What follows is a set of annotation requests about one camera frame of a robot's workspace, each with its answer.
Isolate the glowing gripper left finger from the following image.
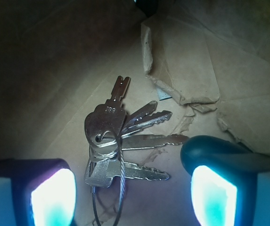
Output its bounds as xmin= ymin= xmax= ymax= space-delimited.
xmin=0 ymin=158 xmax=76 ymax=226

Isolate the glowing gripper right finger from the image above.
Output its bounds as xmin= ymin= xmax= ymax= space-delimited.
xmin=191 ymin=165 xmax=270 ymax=226

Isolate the silver key bunch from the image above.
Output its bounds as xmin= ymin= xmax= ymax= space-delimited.
xmin=84 ymin=75 xmax=189 ymax=226

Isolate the dark green oval case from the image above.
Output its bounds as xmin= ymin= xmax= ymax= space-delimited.
xmin=180 ymin=135 xmax=270 ymax=175

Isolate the brown paper bag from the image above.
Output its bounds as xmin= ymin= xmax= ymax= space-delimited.
xmin=0 ymin=0 xmax=270 ymax=226

